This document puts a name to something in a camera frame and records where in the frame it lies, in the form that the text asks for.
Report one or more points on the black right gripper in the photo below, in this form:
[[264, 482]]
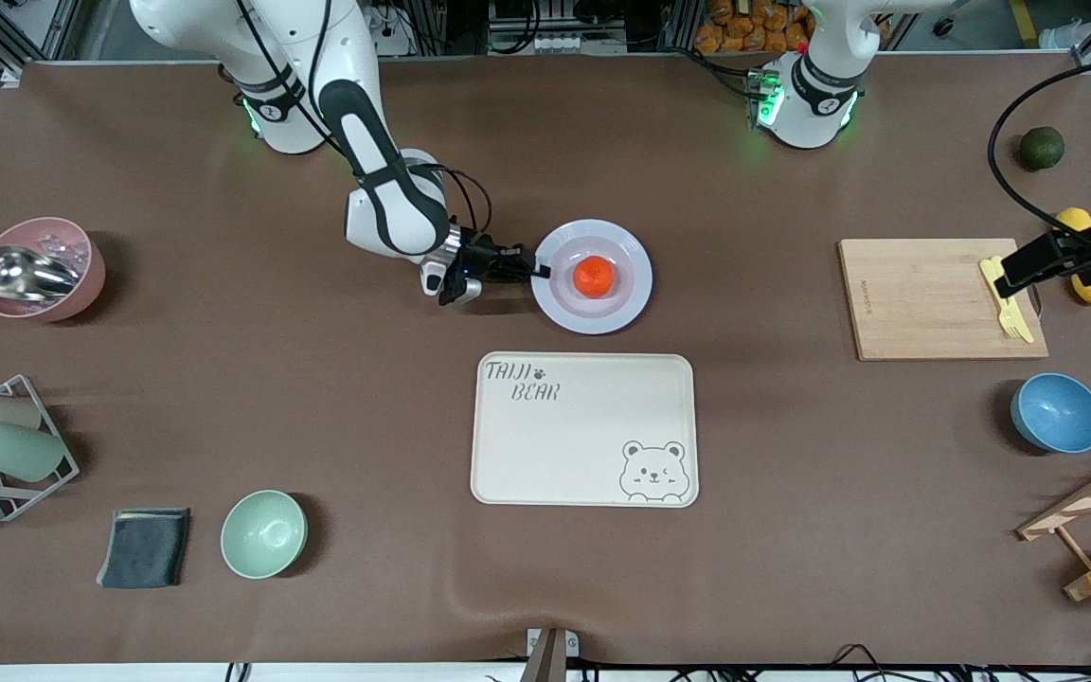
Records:
[[483, 257]]

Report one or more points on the orange fruit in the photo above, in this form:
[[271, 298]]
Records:
[[594, 277]]

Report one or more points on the pale lavender round plate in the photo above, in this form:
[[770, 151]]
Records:
[[635, 279]]

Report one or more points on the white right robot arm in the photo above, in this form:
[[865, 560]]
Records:
[[271, 38]]

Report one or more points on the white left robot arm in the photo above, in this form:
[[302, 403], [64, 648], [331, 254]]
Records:
[[815, 104]]

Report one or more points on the yellow plastic fork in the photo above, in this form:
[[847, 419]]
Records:
[[1010, 324]]

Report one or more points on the dark green avocado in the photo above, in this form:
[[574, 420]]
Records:
[[1042, 149]]

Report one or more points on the blue bowl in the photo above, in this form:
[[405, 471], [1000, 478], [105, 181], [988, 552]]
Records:
[[1057, 414]]

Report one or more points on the wooden cutting board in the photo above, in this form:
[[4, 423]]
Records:
[[924, 303]]

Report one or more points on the cream tray with bear print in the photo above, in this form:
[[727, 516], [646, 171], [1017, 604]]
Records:
[[583, 445]]

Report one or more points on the small white power strip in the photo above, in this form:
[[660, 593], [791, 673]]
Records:
[[564, 43]]

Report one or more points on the wooden drying rack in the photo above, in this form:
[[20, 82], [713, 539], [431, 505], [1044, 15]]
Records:
[[1085, 497]]

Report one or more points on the white power strip with plugs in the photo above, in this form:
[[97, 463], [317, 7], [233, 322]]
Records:
[[397, 43]]

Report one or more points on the pile of brown bread rolls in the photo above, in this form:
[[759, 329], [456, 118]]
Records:
[[744, 28]]

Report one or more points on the mint green bowl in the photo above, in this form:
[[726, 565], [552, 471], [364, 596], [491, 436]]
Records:
[[263, 535]]

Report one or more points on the pink bowl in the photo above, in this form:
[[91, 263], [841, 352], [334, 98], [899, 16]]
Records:
[[81, 294]]

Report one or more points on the clear ice cubes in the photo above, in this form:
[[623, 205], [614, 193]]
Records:
[[72, 248]]

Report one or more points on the folded grey cloth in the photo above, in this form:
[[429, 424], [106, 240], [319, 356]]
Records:
[[143, 549]]

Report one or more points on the metal scoop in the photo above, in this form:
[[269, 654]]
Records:
[[25, 275]]

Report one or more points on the mint green cup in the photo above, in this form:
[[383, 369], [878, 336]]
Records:
[[15, 452]]

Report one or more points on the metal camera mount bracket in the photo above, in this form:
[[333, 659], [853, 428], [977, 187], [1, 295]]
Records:
[[550, 658]]

